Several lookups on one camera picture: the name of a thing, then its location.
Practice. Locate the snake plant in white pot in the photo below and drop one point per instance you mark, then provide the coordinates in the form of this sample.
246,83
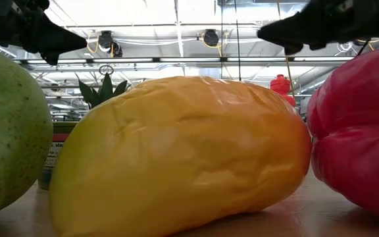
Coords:
105,90

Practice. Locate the yellow orange mango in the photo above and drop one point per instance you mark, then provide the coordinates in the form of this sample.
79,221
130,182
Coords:
176,158

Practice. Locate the orange plastic bottle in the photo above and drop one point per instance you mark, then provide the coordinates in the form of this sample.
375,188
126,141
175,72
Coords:
280,86

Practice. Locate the green pear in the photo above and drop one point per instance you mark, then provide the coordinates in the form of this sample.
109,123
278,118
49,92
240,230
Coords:
8,131

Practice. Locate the silver tin can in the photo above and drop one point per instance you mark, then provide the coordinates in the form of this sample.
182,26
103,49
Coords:
56,154

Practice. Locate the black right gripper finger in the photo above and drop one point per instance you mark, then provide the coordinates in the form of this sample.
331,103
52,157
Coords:
301,21
301,39

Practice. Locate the red bell pepper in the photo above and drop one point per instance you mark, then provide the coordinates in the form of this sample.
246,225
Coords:
360,138

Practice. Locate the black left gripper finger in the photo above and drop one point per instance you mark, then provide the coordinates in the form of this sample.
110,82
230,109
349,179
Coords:
51,28
51,47

